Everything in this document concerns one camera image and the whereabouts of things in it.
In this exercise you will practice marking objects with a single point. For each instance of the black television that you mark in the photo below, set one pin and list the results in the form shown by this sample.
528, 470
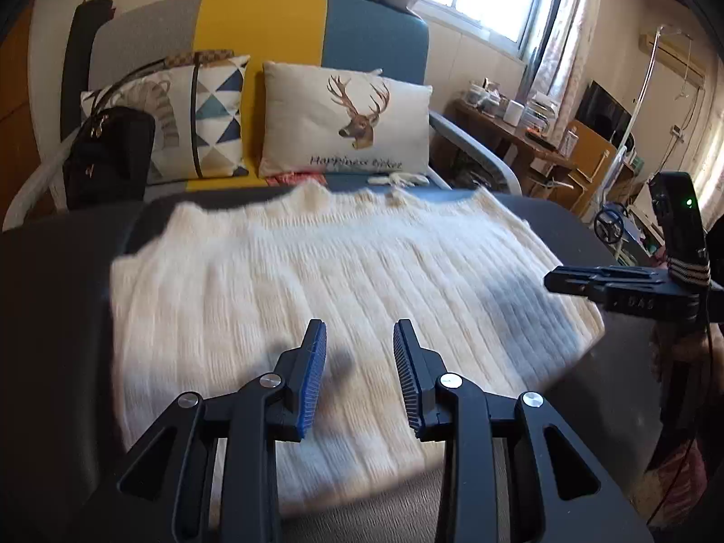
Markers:
602, 110

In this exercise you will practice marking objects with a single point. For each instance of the white cylinder container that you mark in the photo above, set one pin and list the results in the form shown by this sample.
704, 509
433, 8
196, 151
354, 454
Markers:
514, 113

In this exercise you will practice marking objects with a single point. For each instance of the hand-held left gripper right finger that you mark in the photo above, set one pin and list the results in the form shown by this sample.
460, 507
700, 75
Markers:
404, 373

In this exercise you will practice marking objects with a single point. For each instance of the white knitted sweater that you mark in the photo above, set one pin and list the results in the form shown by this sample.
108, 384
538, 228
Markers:
339, 260

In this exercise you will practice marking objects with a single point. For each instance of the deer print cushion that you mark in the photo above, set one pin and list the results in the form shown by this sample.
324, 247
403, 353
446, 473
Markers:
294, 124

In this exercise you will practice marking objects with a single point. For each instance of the black leather bench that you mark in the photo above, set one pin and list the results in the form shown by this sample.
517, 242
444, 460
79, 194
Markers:
56, 322

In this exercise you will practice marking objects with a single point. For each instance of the grey yellow blue sofa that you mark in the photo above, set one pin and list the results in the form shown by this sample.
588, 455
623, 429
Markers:
260, 17

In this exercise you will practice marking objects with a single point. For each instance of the wooden panel white frame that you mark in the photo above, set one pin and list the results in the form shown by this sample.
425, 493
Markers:
588, 147

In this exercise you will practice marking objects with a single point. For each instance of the black steering wheel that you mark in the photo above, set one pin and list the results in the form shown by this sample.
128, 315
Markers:
609, 225

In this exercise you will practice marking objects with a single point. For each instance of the metal pole stand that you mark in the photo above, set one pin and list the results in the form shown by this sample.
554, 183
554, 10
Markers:
642, 96

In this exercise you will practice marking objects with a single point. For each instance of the light curtain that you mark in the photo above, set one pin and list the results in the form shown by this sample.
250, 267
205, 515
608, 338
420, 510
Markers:
571, 39

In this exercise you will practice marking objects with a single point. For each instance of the person's right hand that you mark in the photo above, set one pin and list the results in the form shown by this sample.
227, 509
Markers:
664, 350

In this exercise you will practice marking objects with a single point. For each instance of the small white object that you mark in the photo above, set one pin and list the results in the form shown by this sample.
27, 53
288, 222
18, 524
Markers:
399, 179

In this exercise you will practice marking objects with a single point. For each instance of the wooden desk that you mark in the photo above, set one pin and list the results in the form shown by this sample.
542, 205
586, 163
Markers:
509, 136

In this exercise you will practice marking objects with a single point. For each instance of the pink bed cover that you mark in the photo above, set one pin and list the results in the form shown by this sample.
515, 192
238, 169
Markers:
673, 486

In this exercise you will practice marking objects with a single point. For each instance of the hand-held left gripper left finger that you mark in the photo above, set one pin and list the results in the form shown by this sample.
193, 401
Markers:
314, 373

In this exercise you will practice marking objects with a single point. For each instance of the desk clutter of boxes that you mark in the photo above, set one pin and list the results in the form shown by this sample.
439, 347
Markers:
540, 116

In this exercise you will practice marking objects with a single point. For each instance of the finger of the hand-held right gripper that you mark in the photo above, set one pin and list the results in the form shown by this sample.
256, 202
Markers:
571, 281

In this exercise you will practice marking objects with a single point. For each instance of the orange wooden wardrobe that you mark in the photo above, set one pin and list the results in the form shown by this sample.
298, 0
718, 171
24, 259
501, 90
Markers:
17, 124

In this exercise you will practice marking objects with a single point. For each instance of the triangle pattern cushion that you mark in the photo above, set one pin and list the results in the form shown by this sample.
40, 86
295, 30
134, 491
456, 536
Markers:
218, 119

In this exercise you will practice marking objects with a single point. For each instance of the black handbag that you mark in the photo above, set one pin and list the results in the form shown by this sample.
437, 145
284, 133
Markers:
107, 152

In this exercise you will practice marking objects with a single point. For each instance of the beige wall air conditioner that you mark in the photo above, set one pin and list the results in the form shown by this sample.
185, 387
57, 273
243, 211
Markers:
673, 56

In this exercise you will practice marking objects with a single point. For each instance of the red pink cloth item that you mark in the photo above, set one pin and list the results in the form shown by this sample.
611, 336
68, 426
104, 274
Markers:
288, 179

